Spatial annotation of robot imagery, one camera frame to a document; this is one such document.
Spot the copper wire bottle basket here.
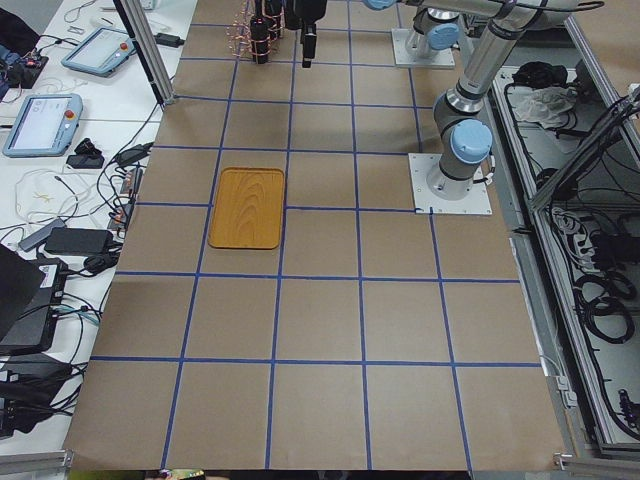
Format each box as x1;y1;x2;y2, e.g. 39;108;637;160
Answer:
227;0;284;65

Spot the aluminium frame post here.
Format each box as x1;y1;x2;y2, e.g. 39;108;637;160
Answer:
113;0;175;106

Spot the teach pendant lower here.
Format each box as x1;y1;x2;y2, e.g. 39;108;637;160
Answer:
2;93;83;158

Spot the teach pendant upper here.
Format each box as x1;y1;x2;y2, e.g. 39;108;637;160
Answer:
61;27;136;78

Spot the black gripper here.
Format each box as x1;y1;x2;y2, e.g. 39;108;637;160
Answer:
284;0;327;68

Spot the teach pendant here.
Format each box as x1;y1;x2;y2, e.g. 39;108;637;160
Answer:
2;93;83;158
61;27;136;78

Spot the black laptop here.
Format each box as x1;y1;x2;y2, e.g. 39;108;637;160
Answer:
1;246;67;356

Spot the black power brick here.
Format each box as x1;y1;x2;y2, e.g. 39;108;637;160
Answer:
44;228;113;256

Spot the wooden tray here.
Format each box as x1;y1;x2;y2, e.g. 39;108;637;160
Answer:
207;167;285;250

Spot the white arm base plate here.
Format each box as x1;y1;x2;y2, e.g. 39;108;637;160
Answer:
391;27;459;70
408;153;492;216

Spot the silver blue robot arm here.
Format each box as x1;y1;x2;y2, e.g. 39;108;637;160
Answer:
284;0;460;69
422;0;604;201

